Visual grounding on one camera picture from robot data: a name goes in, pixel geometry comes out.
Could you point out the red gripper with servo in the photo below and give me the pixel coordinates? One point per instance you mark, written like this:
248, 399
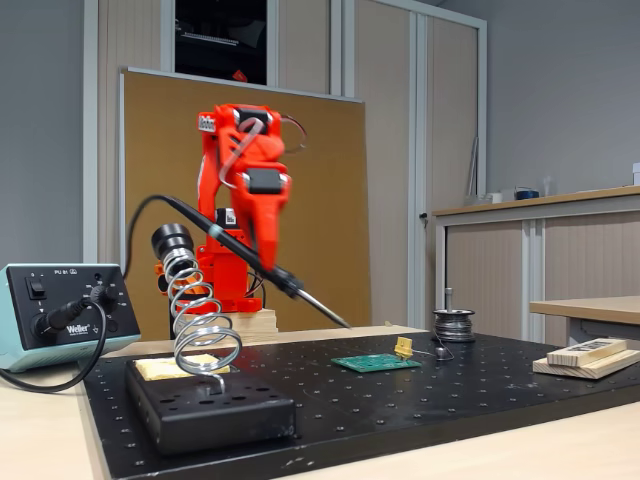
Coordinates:
263, 212

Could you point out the black soldering iron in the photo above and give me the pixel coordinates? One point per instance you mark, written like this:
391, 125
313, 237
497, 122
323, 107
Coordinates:
235, 245

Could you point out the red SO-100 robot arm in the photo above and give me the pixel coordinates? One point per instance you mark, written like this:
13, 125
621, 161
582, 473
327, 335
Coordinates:
210, 175

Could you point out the wooden plank stack under arm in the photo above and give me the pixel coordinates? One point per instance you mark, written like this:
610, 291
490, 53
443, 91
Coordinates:
260, 325

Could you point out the orange plastic clamp part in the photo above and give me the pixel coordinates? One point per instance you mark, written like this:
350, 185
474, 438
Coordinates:
161, 282

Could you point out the small red object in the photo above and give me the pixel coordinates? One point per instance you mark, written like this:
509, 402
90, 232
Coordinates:
240, 76

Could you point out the green circuit board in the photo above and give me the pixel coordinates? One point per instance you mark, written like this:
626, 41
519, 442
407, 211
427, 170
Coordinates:
370, 363

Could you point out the black soldering stand base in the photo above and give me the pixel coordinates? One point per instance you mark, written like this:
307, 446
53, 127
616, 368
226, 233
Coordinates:
225, 420

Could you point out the teal Weller soldering station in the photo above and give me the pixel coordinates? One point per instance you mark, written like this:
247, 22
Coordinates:
50, 280

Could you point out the metal spiral iron holder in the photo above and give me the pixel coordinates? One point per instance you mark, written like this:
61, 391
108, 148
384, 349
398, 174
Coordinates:
172, 237

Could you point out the yellow cleaning sponge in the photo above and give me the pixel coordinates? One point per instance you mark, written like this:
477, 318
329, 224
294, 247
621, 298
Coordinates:
155, 370

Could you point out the yellow power connector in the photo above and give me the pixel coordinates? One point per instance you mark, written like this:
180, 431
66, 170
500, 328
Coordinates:
404, 345

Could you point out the small round metal magnet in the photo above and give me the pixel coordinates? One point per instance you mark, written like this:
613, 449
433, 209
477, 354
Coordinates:
442, 353

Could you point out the black perforated breadboard plate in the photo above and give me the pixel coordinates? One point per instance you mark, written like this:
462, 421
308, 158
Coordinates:
400, 400

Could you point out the clear plastic tray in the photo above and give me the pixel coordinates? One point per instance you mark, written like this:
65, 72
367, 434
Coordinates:
482, 199

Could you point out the tall beige roller cabinet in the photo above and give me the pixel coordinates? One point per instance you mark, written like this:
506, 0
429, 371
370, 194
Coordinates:
450, 100

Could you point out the small blue box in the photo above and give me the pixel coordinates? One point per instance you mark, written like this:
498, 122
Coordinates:
526, 193

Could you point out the low beige sideboard cabinet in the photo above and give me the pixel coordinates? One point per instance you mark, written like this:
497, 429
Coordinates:
575, 260

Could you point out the light wood desk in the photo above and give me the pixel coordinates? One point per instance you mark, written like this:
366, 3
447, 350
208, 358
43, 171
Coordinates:
590, 307

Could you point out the wooden plank with Kapla print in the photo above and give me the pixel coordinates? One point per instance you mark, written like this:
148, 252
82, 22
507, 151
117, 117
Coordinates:
585, 351

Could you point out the wooden blocks stack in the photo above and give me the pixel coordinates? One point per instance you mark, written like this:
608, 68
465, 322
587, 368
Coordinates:
600, 371

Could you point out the white cardboard box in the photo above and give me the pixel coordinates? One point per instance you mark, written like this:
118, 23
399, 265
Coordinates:
636, 174

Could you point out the metal spool post bolt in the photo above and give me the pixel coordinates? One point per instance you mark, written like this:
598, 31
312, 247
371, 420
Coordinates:
450, 300

